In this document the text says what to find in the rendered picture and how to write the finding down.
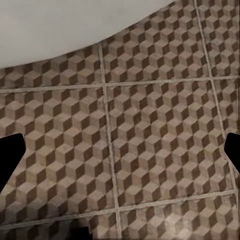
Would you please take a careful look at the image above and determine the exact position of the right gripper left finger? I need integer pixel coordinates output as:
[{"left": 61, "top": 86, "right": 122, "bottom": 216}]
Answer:
[{"left": 0, "top": 133, "right": 26, "bottom": 193}]

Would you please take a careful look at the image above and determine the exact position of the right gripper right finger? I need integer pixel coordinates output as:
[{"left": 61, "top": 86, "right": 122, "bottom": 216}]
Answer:
[{"left": 224, "top": 133, "right": 240, "bottom": 173}]

